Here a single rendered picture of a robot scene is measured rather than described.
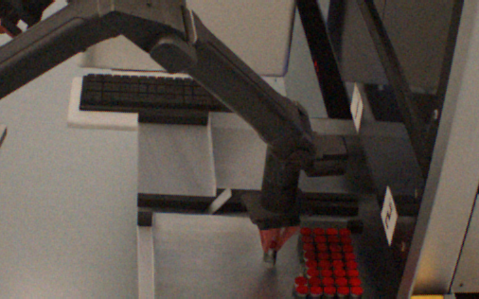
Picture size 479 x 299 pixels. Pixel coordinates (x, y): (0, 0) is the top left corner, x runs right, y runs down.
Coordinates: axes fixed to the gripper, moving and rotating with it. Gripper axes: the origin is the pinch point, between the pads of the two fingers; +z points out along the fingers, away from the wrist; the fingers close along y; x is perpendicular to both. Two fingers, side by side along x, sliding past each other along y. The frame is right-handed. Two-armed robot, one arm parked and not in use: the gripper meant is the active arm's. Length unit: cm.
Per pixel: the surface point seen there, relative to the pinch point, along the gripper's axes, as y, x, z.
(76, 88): -18, 76, 12
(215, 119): 4.3, 43.0, 2.8
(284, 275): 1.6, -3.6, 3.9
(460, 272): 18.9, -28.7, -13.8
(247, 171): 5.6, 27.0, 4.4
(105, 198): 7, 141, 94
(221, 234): -5.2, 9.6, 4.0
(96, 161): 8, 162, 94
